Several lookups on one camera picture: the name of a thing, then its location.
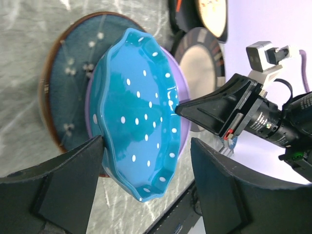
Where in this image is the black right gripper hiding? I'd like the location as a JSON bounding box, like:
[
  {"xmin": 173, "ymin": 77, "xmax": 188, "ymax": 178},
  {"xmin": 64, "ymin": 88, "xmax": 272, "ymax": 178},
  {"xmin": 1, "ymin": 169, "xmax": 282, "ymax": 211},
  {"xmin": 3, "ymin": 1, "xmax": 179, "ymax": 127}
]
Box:
[{"xmin": 175, "ymin": 74, "xmax": 312, "ymax": 149}]

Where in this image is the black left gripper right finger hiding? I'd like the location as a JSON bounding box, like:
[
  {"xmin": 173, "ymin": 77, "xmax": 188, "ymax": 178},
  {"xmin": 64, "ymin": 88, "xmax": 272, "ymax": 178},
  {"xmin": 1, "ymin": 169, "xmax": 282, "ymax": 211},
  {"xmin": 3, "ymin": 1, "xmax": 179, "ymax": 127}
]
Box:
[{"xmin": 191, "ymin": 137, "xmax": 312, "ymax": 234}]

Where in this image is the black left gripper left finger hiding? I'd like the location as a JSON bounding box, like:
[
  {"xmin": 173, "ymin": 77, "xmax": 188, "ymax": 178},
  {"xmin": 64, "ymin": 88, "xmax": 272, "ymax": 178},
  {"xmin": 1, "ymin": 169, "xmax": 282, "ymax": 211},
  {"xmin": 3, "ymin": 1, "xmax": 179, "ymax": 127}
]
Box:
[{"xmin": 0, "ymin": 136, "xmax": 104, "ymax": 234}]

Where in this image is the blue polka dot plate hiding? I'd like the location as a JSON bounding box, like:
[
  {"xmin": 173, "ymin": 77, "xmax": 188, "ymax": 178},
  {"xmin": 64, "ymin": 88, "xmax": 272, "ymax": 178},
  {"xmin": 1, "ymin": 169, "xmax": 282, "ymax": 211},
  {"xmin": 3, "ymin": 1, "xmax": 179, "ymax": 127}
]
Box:
[{"xmin": 90, "ymin": 28, "xmax": 181, "ymax": 202}]

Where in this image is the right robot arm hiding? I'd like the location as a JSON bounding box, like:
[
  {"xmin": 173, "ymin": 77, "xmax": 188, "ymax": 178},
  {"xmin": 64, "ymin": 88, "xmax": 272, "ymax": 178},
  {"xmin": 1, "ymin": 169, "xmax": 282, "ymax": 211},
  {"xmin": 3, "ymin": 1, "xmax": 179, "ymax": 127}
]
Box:
[{"xmin": 175, "ymin": 74, "xmax": 312, "ymax": 181}]

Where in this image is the blue patterned small plate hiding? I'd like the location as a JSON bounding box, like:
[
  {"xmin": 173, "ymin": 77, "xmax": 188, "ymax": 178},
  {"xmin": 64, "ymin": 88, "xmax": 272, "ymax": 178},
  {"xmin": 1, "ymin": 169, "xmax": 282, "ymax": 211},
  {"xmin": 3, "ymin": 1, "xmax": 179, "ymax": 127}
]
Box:
[{"xmin": 219, "ymin": 136, "xmax": 238, "ymax": 157}]

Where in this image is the lavender plate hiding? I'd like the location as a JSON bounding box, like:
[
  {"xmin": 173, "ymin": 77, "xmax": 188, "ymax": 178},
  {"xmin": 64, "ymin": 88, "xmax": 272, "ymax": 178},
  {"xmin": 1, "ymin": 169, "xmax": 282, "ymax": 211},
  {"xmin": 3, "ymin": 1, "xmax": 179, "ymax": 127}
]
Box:
[{"xmin": 84, "ymin": 47, "xmax": 191, "ymax": 159}]

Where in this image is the black plate with colored squares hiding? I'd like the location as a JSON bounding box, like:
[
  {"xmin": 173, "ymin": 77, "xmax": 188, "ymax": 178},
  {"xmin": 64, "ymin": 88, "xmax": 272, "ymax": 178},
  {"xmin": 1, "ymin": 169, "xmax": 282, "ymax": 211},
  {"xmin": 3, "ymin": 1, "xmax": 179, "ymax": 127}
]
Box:
[{"xmin": 170, "ymin": 27, "xmax": 226, "ymax": 132}]

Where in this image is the beige bird plate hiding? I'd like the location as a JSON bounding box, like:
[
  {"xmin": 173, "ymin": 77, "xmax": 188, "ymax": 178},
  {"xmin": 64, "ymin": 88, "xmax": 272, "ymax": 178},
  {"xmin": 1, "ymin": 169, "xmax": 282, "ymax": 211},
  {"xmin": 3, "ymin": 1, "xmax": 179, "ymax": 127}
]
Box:
[{"xmin": 195, "ymin": 0, "xmax": 227, "ymax": 38}]

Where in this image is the black tray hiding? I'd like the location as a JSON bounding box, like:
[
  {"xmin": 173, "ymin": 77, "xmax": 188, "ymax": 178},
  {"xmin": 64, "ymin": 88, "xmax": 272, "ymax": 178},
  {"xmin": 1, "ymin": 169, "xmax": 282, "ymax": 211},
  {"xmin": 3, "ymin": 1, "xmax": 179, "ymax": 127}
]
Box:
[{"xmin": 168, "ymin": 0, "xmax": 228, "ymax": 43}]

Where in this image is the orange plastic fork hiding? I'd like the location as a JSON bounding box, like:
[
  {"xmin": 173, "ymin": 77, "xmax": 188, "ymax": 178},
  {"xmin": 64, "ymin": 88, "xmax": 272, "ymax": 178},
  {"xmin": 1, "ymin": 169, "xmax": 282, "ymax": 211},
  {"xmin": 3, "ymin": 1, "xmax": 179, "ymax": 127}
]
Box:
[{"xmin": 175, "ymin": 0, "xmax": 182, "ymax": 12}]

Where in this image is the dark blue brown-rimmed plate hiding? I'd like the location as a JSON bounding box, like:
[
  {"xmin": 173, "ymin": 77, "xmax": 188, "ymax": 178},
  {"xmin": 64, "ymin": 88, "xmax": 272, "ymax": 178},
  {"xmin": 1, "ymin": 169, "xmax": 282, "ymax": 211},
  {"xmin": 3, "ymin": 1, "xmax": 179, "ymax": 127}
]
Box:
[{"xmin": 39, "ymin": 11, "xmax": 147, "ymax": 177}]

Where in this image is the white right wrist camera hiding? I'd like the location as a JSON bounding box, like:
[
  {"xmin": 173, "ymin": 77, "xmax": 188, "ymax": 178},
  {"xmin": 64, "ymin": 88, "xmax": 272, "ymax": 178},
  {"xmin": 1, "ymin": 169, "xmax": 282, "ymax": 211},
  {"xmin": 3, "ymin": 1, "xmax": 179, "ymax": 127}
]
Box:
[{"xmin": 246, "ymin": 41, "xmax": 299, "ymax": 88}]

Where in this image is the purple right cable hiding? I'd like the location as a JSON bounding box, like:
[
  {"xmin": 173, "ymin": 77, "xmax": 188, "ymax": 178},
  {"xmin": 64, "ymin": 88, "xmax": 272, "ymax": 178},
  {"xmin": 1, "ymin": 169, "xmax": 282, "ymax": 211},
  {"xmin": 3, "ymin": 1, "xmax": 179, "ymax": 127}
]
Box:
[{"xmin": 298, "ymin": 49, "xmax": 312, "ymax": 93}]

